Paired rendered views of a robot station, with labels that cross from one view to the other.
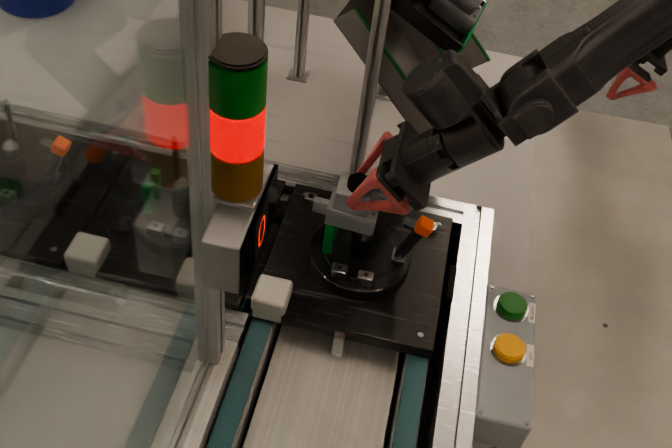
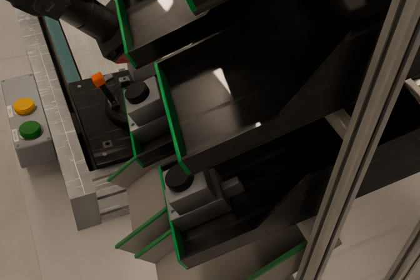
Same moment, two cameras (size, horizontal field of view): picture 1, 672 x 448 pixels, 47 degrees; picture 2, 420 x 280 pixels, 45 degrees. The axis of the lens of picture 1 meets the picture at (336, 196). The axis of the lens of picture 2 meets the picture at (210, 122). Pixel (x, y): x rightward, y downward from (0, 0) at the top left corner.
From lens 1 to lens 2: 1.43 m
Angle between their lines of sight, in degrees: 85
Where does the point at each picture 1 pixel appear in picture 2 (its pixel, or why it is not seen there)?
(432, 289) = (85, 111)
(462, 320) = (59, 110)
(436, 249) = (96, 136)
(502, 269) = (53, 225)
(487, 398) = (29, 82)
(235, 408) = not seen: hidden behind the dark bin
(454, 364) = (54, 87)
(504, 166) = not seen: outside the picture
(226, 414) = not seen: hidden behind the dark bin
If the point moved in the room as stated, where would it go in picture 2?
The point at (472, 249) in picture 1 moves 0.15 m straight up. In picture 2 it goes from (73, 161) to (60, 102)
